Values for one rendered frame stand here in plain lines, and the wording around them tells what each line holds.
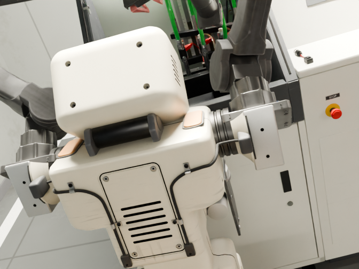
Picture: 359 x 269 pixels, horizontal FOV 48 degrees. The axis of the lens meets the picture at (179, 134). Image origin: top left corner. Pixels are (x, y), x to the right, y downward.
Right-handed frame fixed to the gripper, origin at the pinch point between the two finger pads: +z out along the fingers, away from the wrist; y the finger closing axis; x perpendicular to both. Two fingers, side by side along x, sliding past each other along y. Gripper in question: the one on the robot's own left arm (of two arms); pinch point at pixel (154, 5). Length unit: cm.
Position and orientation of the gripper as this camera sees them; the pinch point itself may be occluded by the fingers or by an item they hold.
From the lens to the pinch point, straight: 126.6
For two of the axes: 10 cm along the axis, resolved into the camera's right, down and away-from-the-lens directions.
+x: 2.3, 9.1, -3.3
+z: 4.8, 1.9, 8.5
